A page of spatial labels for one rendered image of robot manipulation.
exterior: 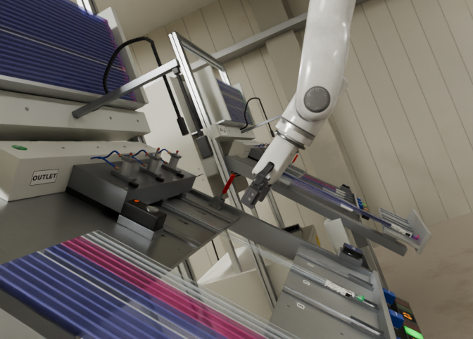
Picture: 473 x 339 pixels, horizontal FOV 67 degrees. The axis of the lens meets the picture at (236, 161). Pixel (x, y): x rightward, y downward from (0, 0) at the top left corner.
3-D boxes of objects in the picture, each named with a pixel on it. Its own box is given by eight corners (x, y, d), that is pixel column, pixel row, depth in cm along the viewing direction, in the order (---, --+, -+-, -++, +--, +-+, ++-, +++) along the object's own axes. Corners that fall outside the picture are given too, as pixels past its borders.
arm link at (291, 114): (317, 138, 70) (314, 135, 79) (355, 79, 68) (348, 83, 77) (280, 116, 71) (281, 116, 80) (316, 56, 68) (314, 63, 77)
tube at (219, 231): (361, 302, 74) (363, 297, 74) (361, 304, 73) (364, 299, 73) (158, 202, 87) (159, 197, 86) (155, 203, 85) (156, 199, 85)
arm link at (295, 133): (284, 118, 81) (277, 129, 81) (278, 114, 72) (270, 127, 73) (316, 137, 79) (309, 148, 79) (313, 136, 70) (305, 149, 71)
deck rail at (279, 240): (365, 292, 93) (375, 272, 92) (366, 296, 91) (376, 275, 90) (141, 185, 111) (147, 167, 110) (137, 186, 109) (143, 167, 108)
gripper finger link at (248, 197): (256, 174, 74) (240, 200, 75) (253, 175, 71) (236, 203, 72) (269, 183, 73) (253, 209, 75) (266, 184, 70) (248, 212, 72)
